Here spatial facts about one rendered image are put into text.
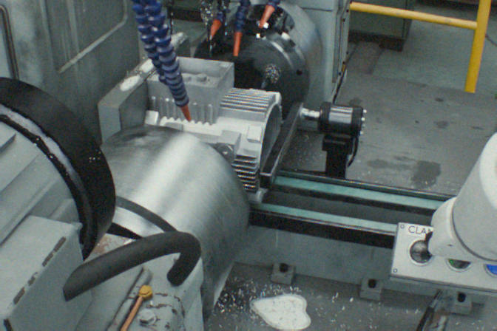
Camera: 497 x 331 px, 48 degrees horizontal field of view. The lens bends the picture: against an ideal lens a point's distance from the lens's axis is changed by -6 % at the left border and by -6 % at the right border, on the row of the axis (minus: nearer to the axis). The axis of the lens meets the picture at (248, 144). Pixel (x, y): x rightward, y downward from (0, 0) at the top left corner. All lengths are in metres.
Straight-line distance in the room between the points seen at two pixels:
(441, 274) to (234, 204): 0.28
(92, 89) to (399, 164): 0.73
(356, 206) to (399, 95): 0.69
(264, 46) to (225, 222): 0.51
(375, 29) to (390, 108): 2.50
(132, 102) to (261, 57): 0.34
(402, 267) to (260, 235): 0.36
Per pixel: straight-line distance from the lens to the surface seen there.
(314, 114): 1.12
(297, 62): 1.18
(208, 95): 0.95
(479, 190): 0.45
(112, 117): 0.92
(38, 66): 0.93
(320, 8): 1.36
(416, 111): 1.66
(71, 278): 0.41
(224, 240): 0.74
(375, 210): 1.10
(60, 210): 0.45
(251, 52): 1.19
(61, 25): 0.98
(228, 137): 0.94
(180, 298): 0.56
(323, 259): 1.06
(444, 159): 1.47
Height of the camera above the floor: 1.56
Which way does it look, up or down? 32 degrees down
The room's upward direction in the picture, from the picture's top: straight up
